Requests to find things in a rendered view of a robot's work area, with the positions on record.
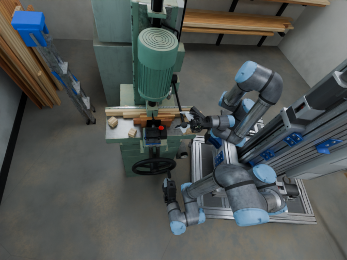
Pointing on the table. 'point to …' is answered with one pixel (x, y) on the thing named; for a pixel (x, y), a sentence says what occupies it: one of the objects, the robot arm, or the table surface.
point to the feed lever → (178, 99)
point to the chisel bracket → (151, 110)
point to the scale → (144, 107)
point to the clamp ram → (153, 123)
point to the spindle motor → (156, 62)
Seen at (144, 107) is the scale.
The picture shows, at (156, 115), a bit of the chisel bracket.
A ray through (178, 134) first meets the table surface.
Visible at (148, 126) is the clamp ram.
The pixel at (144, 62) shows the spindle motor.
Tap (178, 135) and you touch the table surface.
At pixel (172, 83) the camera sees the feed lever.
